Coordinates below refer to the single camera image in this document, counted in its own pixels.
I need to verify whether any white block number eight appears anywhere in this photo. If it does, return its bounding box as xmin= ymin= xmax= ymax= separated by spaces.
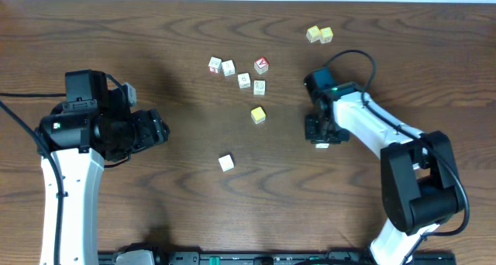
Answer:
xmin=315 ymin=143 xmax=330 ymax=149

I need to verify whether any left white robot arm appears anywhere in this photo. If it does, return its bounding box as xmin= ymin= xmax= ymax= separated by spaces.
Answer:
xmin=36 ymin=102 xmax=170 ymax=264

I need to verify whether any yellow block far right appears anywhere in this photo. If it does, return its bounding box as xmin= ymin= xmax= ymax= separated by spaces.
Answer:
xmin=319 ymin=27 xmax=334 ymax=44

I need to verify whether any white block red side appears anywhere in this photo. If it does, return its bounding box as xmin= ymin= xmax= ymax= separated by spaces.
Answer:
xmin=208 ymin=57 xmax=222 ymax=74

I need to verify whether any yellow block far left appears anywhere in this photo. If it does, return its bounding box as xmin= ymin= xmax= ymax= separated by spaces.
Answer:
xmin=306 ymin=26 xmax=321 ymax=43

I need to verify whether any white block beside red-sided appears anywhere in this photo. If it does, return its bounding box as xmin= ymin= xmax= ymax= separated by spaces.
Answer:
xmin=221 ymin=60 xmax=236 ymax=77

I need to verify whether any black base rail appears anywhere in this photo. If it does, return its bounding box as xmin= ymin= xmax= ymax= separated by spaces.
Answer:
xmin=97 ymin=243 xmax=458 ymax=265

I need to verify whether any yellow letter block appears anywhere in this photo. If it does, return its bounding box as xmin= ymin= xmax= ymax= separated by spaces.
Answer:
xmin=250 ymin=106 xmax=267 ymax=124

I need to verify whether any white block ring symbol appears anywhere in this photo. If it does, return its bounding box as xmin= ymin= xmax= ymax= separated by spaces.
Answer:
xmin=253 ymin=81 xmax=266 ymax=95

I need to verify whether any red letter A block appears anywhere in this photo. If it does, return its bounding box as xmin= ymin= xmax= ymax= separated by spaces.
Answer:
xmin=254 ymin=57 xmax=269 ymax=74

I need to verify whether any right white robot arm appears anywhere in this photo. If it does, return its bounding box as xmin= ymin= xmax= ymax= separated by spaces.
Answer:
xmin=305 ymin=81 xmax=470 ymax=264

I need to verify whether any white block number four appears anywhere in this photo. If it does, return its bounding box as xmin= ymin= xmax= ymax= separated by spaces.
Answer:
xmin=219 ymin=154 xmax=235 ymax=172

